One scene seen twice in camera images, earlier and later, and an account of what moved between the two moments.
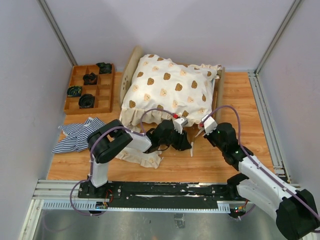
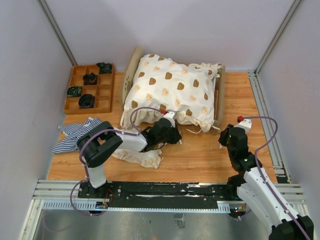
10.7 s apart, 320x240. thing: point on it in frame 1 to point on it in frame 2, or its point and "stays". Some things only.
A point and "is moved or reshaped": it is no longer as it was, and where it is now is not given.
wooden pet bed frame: (220, 76) stays
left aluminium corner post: (45, 8) stays
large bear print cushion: (158, 89) is moved or reshaped
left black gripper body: (175, 143) to (170, 138)
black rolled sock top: (104, 68) stays
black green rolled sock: (74, 91) stays
